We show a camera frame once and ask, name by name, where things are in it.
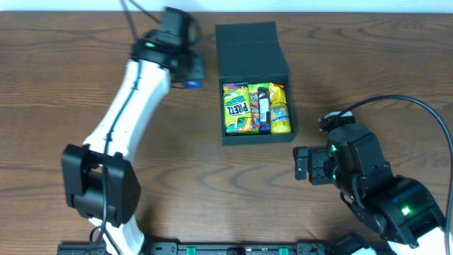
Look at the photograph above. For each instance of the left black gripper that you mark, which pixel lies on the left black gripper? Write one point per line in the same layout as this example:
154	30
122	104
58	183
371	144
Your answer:
195	66

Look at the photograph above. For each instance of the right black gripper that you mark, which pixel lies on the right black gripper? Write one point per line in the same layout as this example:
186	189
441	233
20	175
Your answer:
316	165

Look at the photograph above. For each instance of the blue Eclipse mint tin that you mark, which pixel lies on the blue Eclipse mint tin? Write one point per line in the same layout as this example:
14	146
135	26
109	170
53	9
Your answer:
193	84

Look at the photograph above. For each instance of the yellow Mentos gum bottle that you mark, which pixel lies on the yellow Mentos gum bottle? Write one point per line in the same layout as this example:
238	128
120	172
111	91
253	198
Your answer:
280	122

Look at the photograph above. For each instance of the Pretz snack box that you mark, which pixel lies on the Pretz snack box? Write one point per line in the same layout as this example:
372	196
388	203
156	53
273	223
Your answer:
237	109

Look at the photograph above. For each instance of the black gift box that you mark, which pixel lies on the black gift box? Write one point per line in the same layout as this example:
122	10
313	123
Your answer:
251	52

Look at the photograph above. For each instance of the Haribo gummy candy bag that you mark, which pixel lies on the Haribo gummy candy bag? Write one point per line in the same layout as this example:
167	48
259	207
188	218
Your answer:
253	94

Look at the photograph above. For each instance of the yellow candy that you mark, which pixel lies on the yellow candy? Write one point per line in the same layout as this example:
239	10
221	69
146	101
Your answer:
277	93

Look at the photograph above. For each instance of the dark blue candy bar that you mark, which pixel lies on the dark blue candy bar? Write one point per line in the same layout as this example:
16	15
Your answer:
264	109

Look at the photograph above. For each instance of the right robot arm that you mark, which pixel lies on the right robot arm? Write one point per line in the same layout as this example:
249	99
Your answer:
399	209

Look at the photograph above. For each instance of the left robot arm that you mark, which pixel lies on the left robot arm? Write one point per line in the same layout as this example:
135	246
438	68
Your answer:
99	179

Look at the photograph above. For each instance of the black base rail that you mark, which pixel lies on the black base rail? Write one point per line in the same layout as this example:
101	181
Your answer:
302	248

